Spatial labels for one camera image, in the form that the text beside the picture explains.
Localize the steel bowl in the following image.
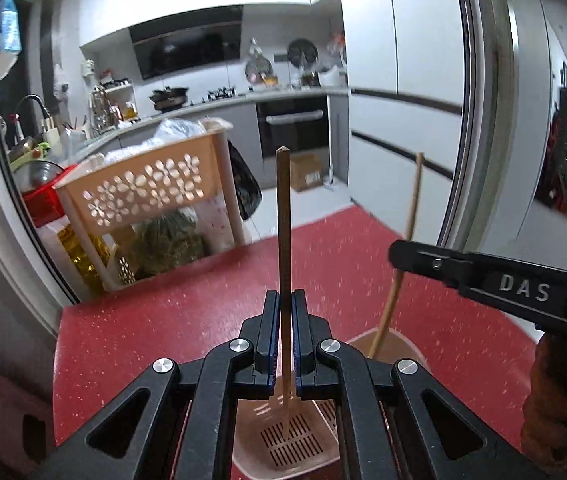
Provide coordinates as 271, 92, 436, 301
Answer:
14, 159, 64, 194

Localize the red plastic basket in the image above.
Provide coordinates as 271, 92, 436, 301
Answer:
22, 164, 78, 228

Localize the black garbage bag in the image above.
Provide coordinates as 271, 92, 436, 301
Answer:
227, 141, 262, 221

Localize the beige utensil holder caddy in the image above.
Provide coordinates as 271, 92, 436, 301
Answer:
231, 326, 432, 480

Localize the person right hand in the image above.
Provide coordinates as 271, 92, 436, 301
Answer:
521, 334, 567, 476

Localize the wooden chopstick two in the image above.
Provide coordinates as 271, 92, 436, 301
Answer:
366, 152, 426, 360

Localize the black wok on stove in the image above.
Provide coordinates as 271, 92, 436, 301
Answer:
150, 87, 188, 113

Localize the white refrigerator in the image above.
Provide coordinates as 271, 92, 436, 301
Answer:
342, 0, 466, 244

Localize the black range hood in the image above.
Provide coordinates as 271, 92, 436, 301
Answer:
128, 6, 244, 79

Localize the black built-in oven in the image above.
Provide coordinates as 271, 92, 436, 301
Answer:
256, 96, 329, 158

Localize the cardboard box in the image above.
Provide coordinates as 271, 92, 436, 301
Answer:
290, 154, 323, 192

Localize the yellow cooking oil bottle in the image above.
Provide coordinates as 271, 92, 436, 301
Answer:
57, 223, 110, 296

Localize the kitchen faucet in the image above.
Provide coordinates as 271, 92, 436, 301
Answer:
14, 93, 52, 140

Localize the bag of green vegetables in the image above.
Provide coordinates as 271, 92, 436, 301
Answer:
122, 209, 208, 278

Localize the wooden chopstick one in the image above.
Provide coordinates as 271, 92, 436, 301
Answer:
276, 146, 292, 419

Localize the beige flower-pattern storage cart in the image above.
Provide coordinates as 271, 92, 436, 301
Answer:
55, 117, 246, 292

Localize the pink chair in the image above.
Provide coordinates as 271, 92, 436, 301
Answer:
0, 376, 55, 476

